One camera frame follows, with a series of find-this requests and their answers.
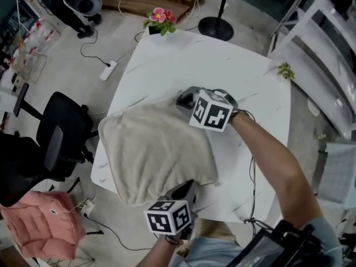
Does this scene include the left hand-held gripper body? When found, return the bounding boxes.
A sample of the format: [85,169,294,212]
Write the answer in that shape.
[144,179,199,240]

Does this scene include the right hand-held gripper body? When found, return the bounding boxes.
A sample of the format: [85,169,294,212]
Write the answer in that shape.
[176,86,239,133]

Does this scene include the beige towel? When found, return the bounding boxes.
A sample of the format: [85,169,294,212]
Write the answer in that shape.
[98,97,220,207]

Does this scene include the person's right forearm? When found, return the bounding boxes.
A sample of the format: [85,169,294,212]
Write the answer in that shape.
[228,111,325,233]

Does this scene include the person's left forearm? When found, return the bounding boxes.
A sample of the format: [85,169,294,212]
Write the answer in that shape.
[136,234,184,267]

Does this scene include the person's khaki trousers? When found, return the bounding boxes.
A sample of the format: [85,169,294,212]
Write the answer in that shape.
[194,218,237,246]

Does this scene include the person's light blue shirt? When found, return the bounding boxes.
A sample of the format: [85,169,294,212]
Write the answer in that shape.
[166,215,343,267]

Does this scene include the black standing fan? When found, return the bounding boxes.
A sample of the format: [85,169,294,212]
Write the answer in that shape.
[197,0,253,42]

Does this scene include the white power strip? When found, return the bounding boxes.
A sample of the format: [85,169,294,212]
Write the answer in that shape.
[81,199,96,214]
[99,61,117,82]

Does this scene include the small green plant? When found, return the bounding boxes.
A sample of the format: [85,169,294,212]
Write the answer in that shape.
[276,62,295,81]

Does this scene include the pink flower pot plant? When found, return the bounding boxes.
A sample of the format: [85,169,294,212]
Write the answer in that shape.
[143,7,178,37]

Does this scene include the white round floor disc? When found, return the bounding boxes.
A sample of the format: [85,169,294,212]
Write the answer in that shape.
[306,97,320,117]

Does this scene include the white shelving rack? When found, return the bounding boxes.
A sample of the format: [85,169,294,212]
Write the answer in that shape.
[268,0,356,141]

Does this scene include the pink cushion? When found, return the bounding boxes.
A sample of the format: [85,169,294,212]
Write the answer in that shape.
[0,190,87,261]

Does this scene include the black mesh office chair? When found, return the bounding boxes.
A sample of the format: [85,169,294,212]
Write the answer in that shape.
[0,82,100,208]

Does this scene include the side table with pale cloth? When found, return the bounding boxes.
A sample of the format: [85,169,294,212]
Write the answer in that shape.
[317,142,356,208]

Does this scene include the cluster of clear water jugs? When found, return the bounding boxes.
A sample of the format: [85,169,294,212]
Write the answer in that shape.
[24,17,61,55]

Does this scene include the black power cable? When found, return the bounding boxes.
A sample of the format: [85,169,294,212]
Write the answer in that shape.
[80,28,111,66]

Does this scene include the wire frame rack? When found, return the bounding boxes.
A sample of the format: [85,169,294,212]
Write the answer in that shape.
[13,48,48,85]

